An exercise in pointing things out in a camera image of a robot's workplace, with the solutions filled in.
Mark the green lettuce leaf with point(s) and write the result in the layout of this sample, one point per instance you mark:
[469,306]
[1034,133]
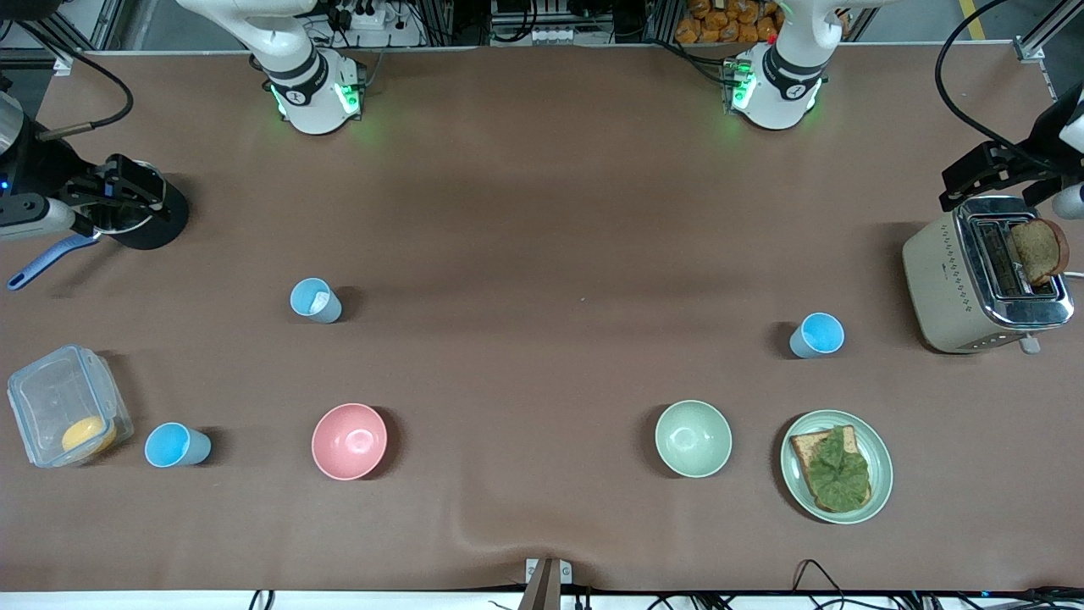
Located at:
[838,479]

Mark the metal table clamp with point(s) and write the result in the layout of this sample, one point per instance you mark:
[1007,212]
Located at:
[546,585]

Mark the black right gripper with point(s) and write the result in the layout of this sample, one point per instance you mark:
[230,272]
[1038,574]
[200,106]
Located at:
[52,166]

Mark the clear plastic food container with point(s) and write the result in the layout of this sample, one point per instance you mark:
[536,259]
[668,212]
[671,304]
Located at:
[47,394]

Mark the bag of orange bread rolls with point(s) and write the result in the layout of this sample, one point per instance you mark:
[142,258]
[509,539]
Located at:
[728,21]

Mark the beige and chrome toaster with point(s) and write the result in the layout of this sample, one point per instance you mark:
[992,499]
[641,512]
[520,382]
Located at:
[940,280]

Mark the yellow round food piece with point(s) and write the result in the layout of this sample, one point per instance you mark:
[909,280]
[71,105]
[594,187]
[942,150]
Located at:
[89,435]

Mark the pink bowl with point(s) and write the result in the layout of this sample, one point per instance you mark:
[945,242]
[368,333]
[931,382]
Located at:
[349,442]

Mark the blue cup holding white tissue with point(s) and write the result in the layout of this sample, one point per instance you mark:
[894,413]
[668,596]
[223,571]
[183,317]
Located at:
[329,310]

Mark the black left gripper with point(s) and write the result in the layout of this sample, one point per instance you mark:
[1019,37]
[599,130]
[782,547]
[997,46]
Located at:
[1036,156]

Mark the crumpled white tissue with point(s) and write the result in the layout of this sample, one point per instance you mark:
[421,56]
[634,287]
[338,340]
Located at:
[318,299]

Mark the pale green bowl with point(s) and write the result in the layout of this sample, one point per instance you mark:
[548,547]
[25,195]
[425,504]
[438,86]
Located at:
[693,438]

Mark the pale green plate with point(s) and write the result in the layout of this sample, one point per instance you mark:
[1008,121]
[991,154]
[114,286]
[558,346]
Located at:
[879,449]

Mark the brown toast slice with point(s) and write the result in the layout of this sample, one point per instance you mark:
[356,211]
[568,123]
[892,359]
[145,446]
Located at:
[1040,250]

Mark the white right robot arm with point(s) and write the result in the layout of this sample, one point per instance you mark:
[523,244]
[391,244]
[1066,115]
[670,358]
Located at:
[296,72]

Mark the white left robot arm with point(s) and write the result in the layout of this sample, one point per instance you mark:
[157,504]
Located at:
[783,76]

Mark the white power strip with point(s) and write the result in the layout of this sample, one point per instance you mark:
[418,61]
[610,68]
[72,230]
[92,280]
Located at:
[368,17]
[559,36]

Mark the bread slice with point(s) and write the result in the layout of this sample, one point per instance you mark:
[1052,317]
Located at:
[803,447]

